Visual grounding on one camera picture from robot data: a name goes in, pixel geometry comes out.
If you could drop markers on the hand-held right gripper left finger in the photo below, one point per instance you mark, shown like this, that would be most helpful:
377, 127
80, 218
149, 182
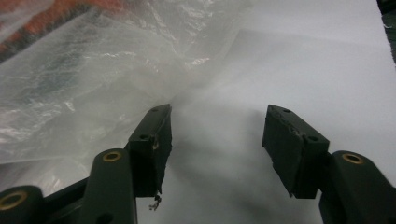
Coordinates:
149, 149

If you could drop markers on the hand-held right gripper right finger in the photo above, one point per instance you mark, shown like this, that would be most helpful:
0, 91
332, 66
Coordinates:
291, 146

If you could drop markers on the clear plastic bag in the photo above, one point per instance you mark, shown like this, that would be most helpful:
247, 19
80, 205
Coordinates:
93, 93

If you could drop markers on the red orange chip bag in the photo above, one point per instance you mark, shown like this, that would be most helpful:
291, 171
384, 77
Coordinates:
46, 23

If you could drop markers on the white table mat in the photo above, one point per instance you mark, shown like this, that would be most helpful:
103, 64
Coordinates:
311, 68

